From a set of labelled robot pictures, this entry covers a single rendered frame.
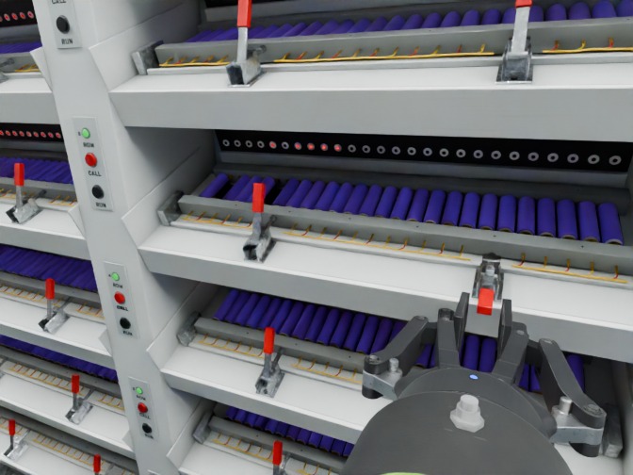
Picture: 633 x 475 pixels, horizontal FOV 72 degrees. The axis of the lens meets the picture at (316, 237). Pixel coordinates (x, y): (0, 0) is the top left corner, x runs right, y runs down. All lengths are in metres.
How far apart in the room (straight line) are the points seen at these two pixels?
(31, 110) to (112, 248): 0.22
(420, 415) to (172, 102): 0.45
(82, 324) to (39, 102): 0.39
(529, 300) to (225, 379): 0.43
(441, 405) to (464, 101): 0.29
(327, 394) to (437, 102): 0.40
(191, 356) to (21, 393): 0.51
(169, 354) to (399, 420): 0.59
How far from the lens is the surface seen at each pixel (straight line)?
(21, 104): 0.75
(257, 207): 0.53
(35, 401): 1.12
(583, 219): 0.56
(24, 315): 0.99
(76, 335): 0.88
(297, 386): 0.65
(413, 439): 0.17
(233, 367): 0.69
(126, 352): 0.77
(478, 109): 0.42
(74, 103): 0.65
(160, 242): 0.63
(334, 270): 0.50
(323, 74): 0.48
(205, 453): 0.86
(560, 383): 0.30
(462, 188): 0.58
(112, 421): 0.98
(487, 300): 0.41
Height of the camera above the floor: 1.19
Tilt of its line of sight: 21 degrees down
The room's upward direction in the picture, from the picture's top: 2 degrees counter-clockwise
